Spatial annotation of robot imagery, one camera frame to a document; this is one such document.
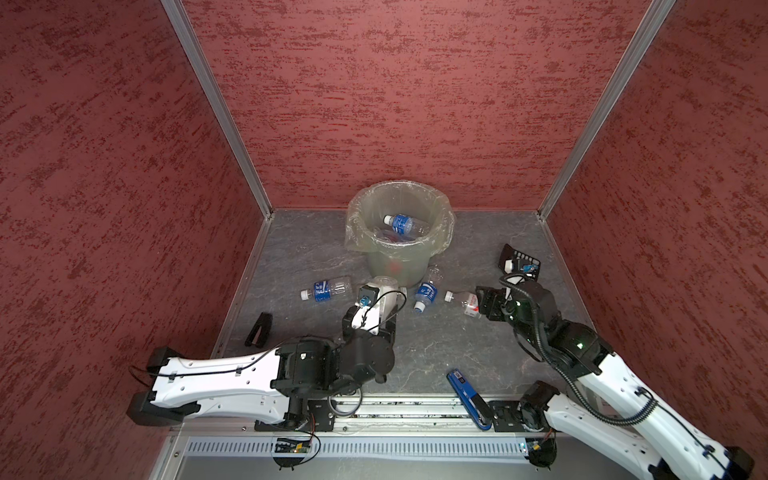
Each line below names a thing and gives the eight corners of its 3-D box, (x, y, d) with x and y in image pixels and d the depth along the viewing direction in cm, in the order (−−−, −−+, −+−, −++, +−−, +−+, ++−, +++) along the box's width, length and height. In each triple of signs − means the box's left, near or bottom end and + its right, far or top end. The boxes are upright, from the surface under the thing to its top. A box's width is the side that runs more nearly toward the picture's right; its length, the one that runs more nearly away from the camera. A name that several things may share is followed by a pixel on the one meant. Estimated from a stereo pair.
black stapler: (247, 346, 88) (243, 342, 85) (262, 316, 94) (258, 311, 92) (262, 348, 87) (258, 345, 85) (275, 318, 94) (272, 314, 91)
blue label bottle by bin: (410, 310, 94) (411, 303, 90) (429, 271, 104) (430, 262, 100) (427, 318, 93) (429, 310, 89) (444, 277, 103) (446, 268, 99)
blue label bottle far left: (306, 311, 94) (302, 302, 90) (303, 296, 98) (299, 287, 93) (355, 295, 98) (353, 286, 94) (350, 281, 102) (348, 272, 97)
